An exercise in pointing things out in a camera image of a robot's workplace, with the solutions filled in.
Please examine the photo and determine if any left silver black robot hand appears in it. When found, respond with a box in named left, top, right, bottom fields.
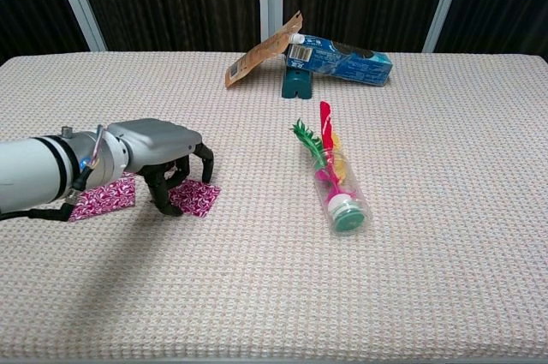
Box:
left=104, top=118, right=215, bottom=218

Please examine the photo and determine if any magenta patterned packet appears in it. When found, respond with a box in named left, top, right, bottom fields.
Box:
left=168, top=179, right=223, bottom=220
left=68, top=171, right=137, bottom=224

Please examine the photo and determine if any brown snack pouch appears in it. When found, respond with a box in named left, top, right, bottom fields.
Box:
left=224, top=12, right=305, bottom=90

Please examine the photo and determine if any dark teal plastic block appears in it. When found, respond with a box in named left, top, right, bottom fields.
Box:
left=281, top=64, right=314, bottom=101

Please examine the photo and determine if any colourful feather shuttlecock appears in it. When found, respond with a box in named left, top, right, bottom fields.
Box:
left=291, top=100, right=366, bottom=235

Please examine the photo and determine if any clear plastic tube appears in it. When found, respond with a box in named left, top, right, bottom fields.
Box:
left=312, top=148, right=372, bottom=238

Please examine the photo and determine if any blue cookie box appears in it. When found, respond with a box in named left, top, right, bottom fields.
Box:
left=284, top=33, right=394, bottom=88

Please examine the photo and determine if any beige woven tablecloth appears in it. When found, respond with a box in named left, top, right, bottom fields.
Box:
left=0, top=51, right=548, bottom=359

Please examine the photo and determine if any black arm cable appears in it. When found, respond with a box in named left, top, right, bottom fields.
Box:
left=0, top=161, right=94, bottom=223

